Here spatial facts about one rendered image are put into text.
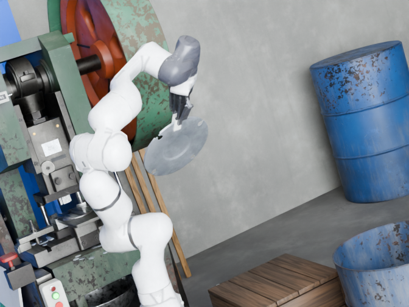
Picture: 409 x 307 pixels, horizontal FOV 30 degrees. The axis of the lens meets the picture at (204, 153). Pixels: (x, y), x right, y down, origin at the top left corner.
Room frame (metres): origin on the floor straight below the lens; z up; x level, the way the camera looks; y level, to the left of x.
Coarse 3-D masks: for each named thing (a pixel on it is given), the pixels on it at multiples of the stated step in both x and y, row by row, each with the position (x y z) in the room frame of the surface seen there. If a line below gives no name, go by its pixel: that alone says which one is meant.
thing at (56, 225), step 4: (72, 208) 3.16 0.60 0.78; (76, 208) 3.13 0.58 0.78; (80, 208) 3.10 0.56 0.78; (64, 212) 3.14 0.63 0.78; (68, 212) 3.14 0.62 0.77; (72, 212) 3.08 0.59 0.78; (56, 216) 3.10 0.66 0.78; (60, 216) 3.07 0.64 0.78; (52, 220) 3.08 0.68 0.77; (56, 220) 3.04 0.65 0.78; (52, 224) 3.10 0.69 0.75; (56, 224) 3.04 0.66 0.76; (60, 224) 3.04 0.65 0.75; (64, 224) 3.05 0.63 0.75; (56, 228) 3.07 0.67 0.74; (60, 228) 3.04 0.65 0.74
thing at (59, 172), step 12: (36, 120) 3.07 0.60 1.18; (48, 120) 3.07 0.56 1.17; (60, 120) 3.07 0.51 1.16; (36, 132) 3.02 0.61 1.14; (48, 132) 3.04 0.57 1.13; (60, 132) 3.06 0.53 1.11; (36, 144) 3.01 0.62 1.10; (48, 144) 3.03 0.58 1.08; (60, 144) 3.05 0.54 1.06; (48, 156) 3.03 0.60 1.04; (60, 156) 3.05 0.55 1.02; (48, 168) 3.00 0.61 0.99; (60, 168) 3.03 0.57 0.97; (72, 168) 3.03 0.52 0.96; (36, 180) 3.11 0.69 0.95; (48, 180) 3.01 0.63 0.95; (60, 180) 2.99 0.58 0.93; (72, 180) 3.02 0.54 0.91; (48, 192) 3.01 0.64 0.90
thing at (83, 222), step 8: (88, 208) 3.03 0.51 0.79; (64, 216) 3.05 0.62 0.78; (72, 216) 2.97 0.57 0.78; (80, 216) 2.94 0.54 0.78; (88, 216) 2.90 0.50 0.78; (96, 216) 2.86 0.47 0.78; (72, 224) 2.85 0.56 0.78; (80, 224) 2.82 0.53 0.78; (88, 224) 2.96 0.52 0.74; (96, 224) 2.97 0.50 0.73; (72, 232) 2.96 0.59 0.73; (80, 232) 2.94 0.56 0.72; (88, 232) 2.95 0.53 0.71; (96, 232) 2.97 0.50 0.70; (80, 240) 2.94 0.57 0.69; (88, 240) 2.95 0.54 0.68; (96, 240) 2.96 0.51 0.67; (80, 248) 2.94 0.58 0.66
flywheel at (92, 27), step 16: (64, 0) 3.40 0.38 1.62; (80, 0) 3.32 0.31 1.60; (96, 0) 3.07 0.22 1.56; (64, 16) 3.46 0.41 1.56; (80, 16) 3.38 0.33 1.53; (96, 16) 3.22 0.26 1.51; (64, 32) 3.52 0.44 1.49; (80, 32) 3.44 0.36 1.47; (96, 32) 3.27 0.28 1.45; (112, 32) 3.12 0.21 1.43; (80, 48) 3.50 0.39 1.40; (96, 48) 3.22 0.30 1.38; (112, 48) 3.16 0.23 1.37; (112, 64) 3.20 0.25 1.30; (96, 80) 3.44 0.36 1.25; (96, 96) 3.49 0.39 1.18; (128, 128) 3.16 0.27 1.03
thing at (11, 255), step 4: (12, 252) 2.79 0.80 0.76; (0, 256) 2.78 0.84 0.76; (4, 256) 2.76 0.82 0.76; (8, 256) 2.74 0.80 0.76; (12, 256) 2.74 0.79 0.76; (16, 256) 2.75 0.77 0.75; (0, 260) 2.75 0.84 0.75; (4, 260) 2.72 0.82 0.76; (8, 260) 2.73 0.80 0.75; (12, 264) 2.76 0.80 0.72
